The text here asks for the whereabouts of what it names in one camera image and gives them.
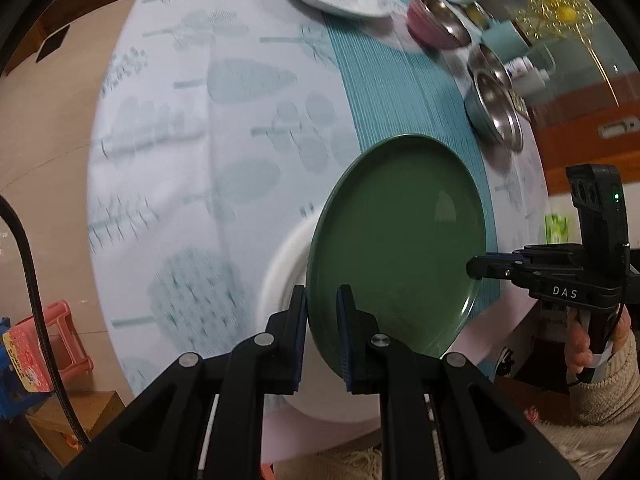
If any cardboard box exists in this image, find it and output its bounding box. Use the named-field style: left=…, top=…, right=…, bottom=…
left=25, top=390, right=133, bottom=468

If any teal container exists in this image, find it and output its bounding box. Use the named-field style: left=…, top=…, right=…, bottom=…
left=481, top=19, right=556, bottom=96

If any teal steel-lined bowl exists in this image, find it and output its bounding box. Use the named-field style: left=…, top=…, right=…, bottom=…
left=464, top=71, right=525, bottom=152

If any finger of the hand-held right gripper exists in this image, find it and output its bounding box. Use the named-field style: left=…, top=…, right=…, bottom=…
left=466, top=252, right=531, bottom=282

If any small steel bowl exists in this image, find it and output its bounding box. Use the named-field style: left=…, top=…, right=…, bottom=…
left=467, top=42, right=513, bottom=91

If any person's right forearm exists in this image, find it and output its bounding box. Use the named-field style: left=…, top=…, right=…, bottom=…
left=530, top=331, right=640, bottom=480

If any green plate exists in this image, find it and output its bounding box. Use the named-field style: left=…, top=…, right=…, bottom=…
left=305, top=134, right=487, bottom=359

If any orange wooden cabinet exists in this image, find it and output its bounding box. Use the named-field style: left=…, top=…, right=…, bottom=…
left=532, top=95, right=640, bottom=196

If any pink steel-lined bowl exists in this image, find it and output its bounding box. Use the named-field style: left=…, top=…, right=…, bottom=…
left=406, top=0, right=473, bottom=51

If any cream fluffy garment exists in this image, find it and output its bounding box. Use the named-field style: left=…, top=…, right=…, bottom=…
left=300, top=435, right=393, bottom=480

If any plain white plate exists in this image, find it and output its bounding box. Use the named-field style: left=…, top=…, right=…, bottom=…
left=257, top=220, right=383, bottom=423

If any tree print tablecloth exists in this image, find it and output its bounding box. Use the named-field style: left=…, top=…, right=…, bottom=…
left=86, top=0, right=551, bottom=461

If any white medicine bottle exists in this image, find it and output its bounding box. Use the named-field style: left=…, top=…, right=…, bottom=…
left=505, top=57, right=534, bottom=81

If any thick black cable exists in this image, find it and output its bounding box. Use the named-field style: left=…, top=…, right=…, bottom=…
left=0, top=194, right=92, bottom=447

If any green tissue packet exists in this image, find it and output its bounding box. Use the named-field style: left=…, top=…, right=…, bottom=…
left=544, top=214, right=571, bottom=247

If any person's right hand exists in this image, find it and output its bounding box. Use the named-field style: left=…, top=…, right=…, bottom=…
left=565, top=304, right=633, bottom=386

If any pink plastic stool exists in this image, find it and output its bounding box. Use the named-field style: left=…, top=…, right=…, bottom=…
left=10, top=300, right=95, bottom=393

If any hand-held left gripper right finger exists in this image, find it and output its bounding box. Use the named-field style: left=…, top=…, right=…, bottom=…
left=336, top=284, right=581, bottom=480

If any red patterned packet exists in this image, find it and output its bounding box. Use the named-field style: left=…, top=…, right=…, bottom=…
left=2, top=329, right=55, bottom=394

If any gold wire ornament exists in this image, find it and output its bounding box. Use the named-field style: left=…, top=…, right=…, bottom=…
left=515, top=0, right=621, bottom=107

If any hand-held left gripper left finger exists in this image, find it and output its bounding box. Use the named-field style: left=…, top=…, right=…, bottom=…
left=60, top=285, right=308, bottom=480

